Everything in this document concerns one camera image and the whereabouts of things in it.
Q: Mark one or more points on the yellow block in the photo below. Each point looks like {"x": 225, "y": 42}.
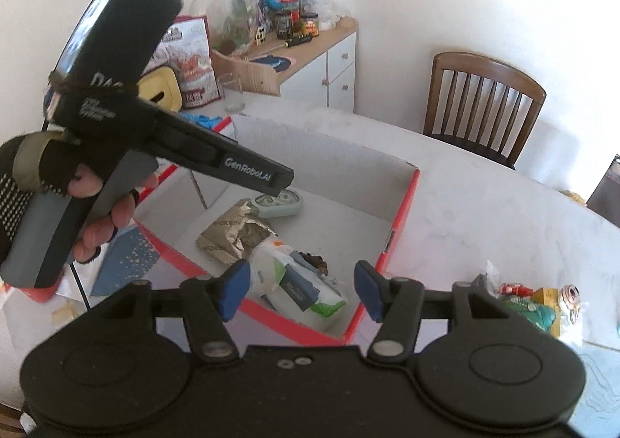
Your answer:
{"x": 546, "y": 295}

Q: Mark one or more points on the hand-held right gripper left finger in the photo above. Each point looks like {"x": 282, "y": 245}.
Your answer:
{"x": 235, "y": 290}

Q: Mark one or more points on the red white snack bag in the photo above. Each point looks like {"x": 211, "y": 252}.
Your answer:
{"x": 193, "y": 65}

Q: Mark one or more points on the white green plastic bag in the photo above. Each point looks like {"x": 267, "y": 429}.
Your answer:
{"x": 271, "y": 263}

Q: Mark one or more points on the person's left hand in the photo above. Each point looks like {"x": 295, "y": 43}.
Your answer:
{"x": 43, "y": 162}

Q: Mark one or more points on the dark object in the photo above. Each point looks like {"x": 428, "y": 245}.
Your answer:
{"x": 608, "y": 191}

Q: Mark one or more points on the red white cardboard box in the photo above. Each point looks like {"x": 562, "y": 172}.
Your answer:
{"x": 339, "y": 167}

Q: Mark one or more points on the clear plastic bag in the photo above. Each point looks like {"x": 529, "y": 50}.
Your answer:
{"x": 329, "y": 7}

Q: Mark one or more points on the wooden chair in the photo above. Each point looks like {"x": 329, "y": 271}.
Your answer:
{"x": 484, "y": 67}

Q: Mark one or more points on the grey container yellow lid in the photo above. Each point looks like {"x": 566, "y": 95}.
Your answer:
{"x": 160, "y": 84}

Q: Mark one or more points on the large glass jar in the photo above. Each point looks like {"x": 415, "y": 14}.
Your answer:
{"x": 232, "y": 17}

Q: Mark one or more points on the dark jar orange label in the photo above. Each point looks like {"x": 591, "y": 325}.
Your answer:
{"x": 310, "y": 24}

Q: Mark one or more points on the blue speckled paper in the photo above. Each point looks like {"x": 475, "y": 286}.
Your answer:
{"x": 131, "y": 254}

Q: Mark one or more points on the beige paper scrap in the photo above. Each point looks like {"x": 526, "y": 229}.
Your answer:
{"x": 63, "y": 314}

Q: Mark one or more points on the white paper sheet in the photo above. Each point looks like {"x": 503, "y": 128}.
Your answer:
{"x": 87, "y": 276}

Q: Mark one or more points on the mint green scale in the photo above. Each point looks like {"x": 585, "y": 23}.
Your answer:
{"x": 276, "y": 208}

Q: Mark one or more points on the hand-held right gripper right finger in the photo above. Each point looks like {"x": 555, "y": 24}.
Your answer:
{"x": 368, "y": 290}

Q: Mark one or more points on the drinking glass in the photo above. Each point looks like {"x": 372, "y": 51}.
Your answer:
{"x": 232, "y": 94}

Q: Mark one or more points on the blue round coaster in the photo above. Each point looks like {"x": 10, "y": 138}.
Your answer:
{"x": 271, "y": 62}

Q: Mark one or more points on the striped round-eyed toy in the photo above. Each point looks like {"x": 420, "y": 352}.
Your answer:
{"x": 571, "y": 295}

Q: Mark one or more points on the dark brown clump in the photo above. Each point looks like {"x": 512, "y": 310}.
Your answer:
{"x": 315, "y": 261}

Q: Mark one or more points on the blue cloth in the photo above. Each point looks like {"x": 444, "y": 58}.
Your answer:
{"x": 203, "y": 120}

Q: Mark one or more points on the blue patterned mat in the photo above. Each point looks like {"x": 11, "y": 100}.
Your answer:
{"x": 600, "y": 389}

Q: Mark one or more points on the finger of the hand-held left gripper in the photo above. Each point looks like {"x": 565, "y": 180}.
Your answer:
{"x": 242, "y": 167}

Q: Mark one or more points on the red candy wrapper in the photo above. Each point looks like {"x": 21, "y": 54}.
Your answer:
{"x": 516, "y": 289}

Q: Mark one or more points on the white cabinet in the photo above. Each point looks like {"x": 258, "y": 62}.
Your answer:
{"x": 339, "y": 65}

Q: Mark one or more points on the screwdriver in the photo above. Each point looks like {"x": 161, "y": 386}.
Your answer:
{"x": 295, "y": 41}

